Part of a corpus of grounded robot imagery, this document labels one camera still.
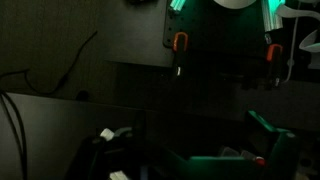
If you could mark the orange handled clamp right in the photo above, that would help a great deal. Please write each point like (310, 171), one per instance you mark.
(274, 59)

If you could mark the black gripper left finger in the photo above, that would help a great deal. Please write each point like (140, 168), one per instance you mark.
(111, 154)

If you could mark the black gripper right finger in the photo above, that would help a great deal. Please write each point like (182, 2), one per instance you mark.
(279, 162)

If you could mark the orange handled clamp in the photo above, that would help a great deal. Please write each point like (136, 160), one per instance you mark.
(180, 45)
(274, 59)

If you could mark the orange handled clamp left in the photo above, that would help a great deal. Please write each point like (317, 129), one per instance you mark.
(180, 45)

